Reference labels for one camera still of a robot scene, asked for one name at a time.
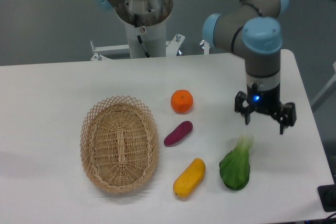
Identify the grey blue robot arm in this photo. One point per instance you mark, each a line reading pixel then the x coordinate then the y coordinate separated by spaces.
pixel 252 32

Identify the orange mandarin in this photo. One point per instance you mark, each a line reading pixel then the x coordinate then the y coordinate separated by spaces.
pixel 181 101

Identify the purple sweet potato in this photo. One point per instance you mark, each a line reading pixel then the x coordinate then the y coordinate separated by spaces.
pixel 179 133

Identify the white frame at right edge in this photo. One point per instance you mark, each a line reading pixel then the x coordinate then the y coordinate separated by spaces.
pixel 325 92

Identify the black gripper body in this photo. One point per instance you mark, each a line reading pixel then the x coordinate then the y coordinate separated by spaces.
pixel 263 94

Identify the green leafy vegetable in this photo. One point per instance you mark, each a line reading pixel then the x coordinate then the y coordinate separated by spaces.
pixel 234 168

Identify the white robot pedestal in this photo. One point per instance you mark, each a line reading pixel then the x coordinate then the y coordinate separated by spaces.
pixel 145 25

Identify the black device at table edge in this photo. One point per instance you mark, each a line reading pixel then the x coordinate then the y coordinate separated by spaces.
pixel 327 197

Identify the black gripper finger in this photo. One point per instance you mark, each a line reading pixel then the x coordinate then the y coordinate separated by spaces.
pixel 242 106
pixel 285 115

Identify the yellow mango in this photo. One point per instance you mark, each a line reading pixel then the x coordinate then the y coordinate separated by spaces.
pixel 190 178

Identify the woven wicker basket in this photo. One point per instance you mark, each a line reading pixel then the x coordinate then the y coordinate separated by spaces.
pixel 119 144

